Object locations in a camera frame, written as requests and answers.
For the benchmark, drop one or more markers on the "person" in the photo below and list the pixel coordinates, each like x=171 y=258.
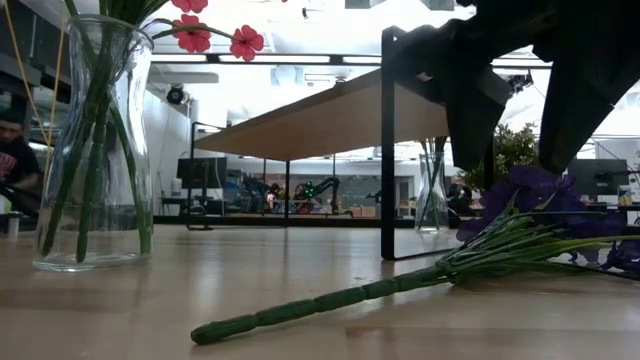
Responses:
x=20 y=160

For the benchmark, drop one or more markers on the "black overhead camera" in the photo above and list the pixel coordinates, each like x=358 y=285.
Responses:
x=175 y=95

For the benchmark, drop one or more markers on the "clear glass vase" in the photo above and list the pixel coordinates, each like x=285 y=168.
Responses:
x=432 y=210
x=135 y=165

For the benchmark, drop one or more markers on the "black monitor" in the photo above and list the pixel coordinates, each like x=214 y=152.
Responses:
x=200 y=172
x=597 y=177

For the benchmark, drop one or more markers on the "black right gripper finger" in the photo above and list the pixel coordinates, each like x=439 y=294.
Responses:
x=470 y=125
x=570 y=110

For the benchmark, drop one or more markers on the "purple artificial flower bunch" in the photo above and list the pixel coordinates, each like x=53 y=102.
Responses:
x=320 y=302

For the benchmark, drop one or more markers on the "black track spotlight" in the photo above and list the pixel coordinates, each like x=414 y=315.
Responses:
x=522 y=82

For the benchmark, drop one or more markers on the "green potted plant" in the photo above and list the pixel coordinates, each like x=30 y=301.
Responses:
x=515 y=147

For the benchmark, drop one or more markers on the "black aluminium rig frame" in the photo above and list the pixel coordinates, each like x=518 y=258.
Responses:
x=275 y=58

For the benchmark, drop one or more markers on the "red artificial flower bunch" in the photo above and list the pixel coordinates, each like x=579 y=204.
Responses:
x=192 y=40

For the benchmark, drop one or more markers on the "background black robot arm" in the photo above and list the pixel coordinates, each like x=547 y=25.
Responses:
x=320 y=187

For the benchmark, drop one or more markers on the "white cup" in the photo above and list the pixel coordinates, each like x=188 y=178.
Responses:
x=13 y=225

